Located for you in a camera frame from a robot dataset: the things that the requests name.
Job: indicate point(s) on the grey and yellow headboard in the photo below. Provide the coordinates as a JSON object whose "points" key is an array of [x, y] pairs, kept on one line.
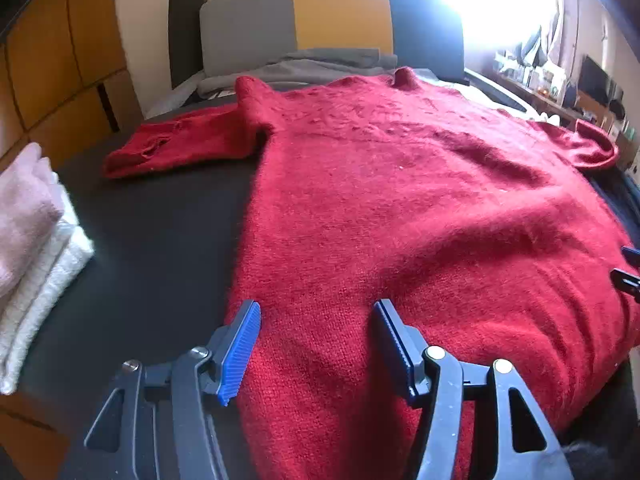
{"points": [[300, 20]]}

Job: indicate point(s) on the folded pink knit garment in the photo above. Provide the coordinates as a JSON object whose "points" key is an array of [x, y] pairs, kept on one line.
{"points": [[22, 210]]}

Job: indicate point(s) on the wooden cabinet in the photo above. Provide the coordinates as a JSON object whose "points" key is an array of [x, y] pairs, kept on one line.
{"points": [[55, 60]]}

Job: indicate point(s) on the red knit sweater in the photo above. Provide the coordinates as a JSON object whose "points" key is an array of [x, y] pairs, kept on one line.
{"points": [[400, 200]]}

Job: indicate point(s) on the cluttered wooden desk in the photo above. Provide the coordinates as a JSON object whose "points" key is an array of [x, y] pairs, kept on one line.
{"points": [[560, 95]]}

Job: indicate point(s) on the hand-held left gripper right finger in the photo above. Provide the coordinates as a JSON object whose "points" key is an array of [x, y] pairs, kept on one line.
{"points": [[400, 360]]}

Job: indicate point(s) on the dark blue clothing pile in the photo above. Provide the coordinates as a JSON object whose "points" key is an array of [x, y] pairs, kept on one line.
{"points": [[622, 200]]}

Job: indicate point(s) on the grey crumpled garment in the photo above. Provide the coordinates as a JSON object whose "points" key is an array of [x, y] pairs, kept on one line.
{"points": [[300, 67]]}

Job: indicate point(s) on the folded white knit garment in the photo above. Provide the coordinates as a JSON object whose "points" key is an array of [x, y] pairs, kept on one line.
{"points": [[40, 290]]}

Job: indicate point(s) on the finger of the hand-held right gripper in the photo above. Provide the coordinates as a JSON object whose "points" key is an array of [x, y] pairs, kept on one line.
{"points": [[627, 282], [632, 254]]}

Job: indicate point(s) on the black monitor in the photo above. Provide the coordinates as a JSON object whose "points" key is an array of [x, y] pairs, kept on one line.
{"points": [[594, 80]]}

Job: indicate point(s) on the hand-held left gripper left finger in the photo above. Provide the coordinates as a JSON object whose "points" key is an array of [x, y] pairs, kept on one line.
{"points": [[239, 355]]}

